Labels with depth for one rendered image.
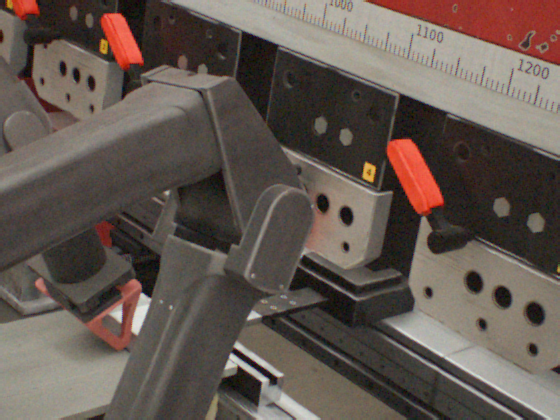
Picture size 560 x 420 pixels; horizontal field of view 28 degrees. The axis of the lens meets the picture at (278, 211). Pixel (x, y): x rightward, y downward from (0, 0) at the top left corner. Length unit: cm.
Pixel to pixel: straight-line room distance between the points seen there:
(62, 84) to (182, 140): 63
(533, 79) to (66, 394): 52
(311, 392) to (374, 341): 182
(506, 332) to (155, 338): 28
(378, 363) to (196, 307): 66
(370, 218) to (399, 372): 43
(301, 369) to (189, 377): 255
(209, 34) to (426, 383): 49
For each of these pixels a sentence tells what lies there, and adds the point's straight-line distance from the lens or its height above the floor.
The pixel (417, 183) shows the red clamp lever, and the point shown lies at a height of 129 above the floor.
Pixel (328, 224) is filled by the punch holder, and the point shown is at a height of 121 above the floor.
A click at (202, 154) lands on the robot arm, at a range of 70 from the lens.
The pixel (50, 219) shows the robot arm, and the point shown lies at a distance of 66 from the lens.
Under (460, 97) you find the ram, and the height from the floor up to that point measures 136.
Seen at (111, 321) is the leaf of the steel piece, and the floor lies 102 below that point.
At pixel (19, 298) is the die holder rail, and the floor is 89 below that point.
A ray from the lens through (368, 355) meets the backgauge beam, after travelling 138.
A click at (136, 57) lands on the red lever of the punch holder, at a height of 128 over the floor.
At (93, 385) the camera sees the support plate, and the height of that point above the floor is 100.
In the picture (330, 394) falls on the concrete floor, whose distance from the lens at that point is 319.
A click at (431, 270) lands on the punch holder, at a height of 121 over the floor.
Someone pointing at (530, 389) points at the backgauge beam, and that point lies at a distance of 128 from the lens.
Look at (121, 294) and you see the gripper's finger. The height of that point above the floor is 108.
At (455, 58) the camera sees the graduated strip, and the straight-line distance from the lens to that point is 89.
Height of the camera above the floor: 156
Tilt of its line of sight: 21 degrees down
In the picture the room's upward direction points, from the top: 9 degrees clockwise
